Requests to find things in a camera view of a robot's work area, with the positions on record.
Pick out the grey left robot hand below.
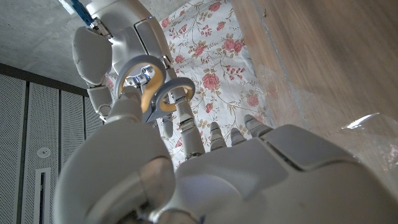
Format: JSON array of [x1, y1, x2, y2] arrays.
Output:
[[52, 85, 398, 224]]

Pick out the floral print curtain backdrop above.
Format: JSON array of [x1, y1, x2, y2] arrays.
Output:
[[104, 0, 274, 169]]

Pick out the clear plastic bag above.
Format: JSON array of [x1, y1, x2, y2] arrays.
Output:
[[254, 62, 398, 187]]

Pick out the dark perforated wall panel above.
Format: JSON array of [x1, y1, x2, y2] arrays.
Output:
[[0, 63, 105, 224]]

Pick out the grey and orange scissors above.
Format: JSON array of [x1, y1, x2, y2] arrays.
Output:
[[114, 54, 197, 124]]

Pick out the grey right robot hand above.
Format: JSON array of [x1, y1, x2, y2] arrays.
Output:
[[71, 0, 175, 139]]

